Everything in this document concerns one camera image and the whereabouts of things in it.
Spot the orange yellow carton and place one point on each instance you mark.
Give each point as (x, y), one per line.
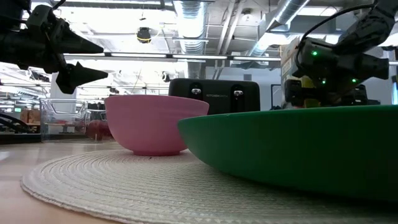
(287, 62)

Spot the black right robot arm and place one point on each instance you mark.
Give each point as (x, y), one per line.
(367, 28)

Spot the green plate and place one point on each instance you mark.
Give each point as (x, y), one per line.
(295, 149)

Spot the small clear plastic bin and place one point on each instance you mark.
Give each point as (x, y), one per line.
(93, 115)

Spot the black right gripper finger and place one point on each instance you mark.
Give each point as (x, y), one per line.
(293, 93)

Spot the white round column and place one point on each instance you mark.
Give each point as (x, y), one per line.
(63, 95)

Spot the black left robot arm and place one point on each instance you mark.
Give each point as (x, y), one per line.
(12, 12)

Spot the long ceiling light bar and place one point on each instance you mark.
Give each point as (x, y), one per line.
(155, 56)

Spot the red apple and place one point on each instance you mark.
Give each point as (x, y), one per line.
(97, 130)

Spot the black toaster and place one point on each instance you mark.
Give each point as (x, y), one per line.
(217, 99)

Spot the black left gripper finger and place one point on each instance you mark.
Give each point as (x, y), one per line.
(74, 43)
(73, 79)

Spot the black dome ceiling camera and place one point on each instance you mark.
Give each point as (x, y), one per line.
(144, 35)

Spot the pink plastic bowl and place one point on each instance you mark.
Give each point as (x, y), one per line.
(149, 124)

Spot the large clear plastic bin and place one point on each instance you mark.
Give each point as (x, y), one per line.
(46, 124)

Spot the white woven round placemat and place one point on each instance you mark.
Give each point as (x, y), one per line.
(124, 186)

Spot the silver ribbed ventilation duct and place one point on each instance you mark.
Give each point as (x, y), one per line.
(191, 31)

